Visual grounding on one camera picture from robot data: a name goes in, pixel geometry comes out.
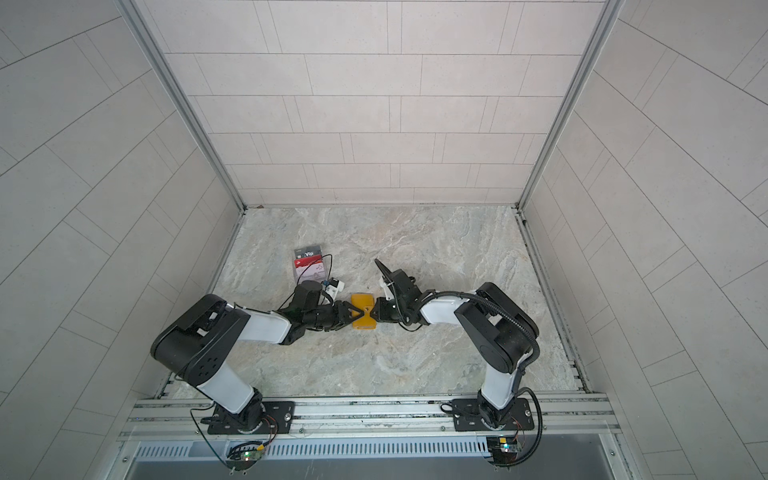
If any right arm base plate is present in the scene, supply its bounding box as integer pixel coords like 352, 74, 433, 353
441, 398, 535, 432

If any black VIP card in stand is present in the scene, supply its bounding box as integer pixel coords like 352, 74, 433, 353
294, 245, 322, 260

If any white ventilation grille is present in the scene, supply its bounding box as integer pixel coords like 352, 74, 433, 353
134, 436, 490, 461

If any aluminium mounting rail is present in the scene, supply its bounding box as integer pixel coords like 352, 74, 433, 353
118, 391, 620, 441

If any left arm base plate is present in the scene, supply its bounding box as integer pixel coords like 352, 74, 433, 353
201, 401, 296, 435

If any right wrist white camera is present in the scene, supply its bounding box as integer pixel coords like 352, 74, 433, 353
379, 277, 395, 301

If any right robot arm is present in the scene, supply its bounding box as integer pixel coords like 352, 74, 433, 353
372, 266, 540, 429

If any yellow leather card holder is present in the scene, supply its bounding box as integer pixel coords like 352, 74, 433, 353
350, 293, 377, 330

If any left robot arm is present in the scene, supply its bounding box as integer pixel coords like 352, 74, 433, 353
150, 281, 365, 415

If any green circuit board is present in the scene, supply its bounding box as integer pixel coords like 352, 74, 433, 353
226, 441, 266, 471
486, 437, 523, 467

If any left green circuit board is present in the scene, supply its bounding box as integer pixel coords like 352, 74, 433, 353
226, 441, 266, 471

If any left thin black cable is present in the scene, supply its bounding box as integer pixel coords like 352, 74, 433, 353
278, 253, 335, 310

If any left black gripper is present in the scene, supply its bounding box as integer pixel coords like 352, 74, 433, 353
303, 302, 366, 332

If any right green circuit board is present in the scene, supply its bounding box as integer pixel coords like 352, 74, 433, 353
486, 437, 523, 467

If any right black corrugated cable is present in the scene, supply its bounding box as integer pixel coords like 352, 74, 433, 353
374, 257, 544, 469

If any clear acrylic card stand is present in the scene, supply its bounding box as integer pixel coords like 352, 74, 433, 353
293, 245, 328, 284

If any red card in stand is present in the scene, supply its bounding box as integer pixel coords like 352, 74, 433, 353
294, 254, 323, 268

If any white VIP card in stand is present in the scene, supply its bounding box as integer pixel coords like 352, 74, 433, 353
295, 260, 328, 284

